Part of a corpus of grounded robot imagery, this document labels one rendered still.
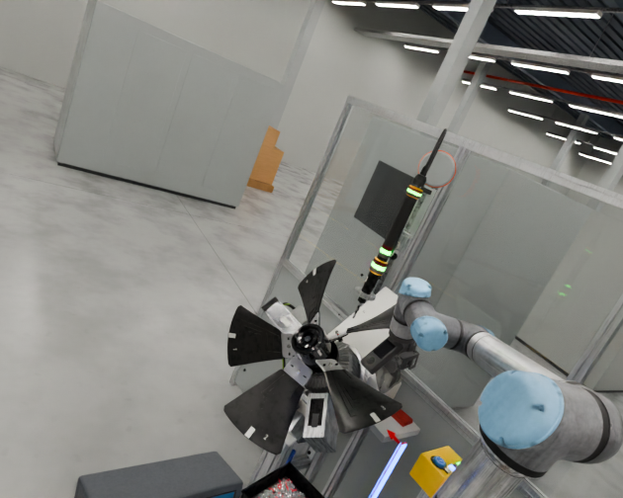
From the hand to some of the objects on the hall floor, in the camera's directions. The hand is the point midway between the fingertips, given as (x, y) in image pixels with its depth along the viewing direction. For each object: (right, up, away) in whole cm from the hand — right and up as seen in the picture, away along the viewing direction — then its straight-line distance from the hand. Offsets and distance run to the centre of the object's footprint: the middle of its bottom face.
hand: (380, 389), depth 131 cm
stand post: (-58, -98, +70) cm, 134 cm away
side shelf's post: (-24, -104, +98) cm, 145 cm away
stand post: (-41, -101, +85) cm, 138 cm away
